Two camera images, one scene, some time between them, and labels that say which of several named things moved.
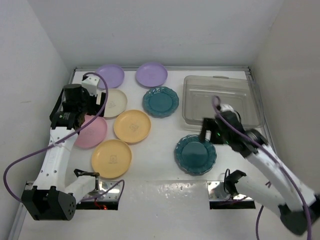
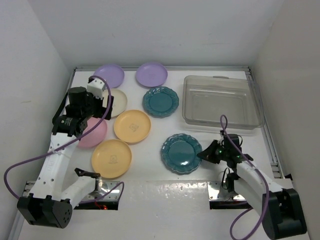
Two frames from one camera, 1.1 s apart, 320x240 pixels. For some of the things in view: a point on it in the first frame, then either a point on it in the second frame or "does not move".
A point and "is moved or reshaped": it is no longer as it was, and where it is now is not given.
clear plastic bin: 239,92 does not move
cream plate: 116,103 does not move
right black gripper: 209,124 to 207,155
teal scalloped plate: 160,102 does not move
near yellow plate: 111,158 does not move
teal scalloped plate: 193,157 is moved or reshaped
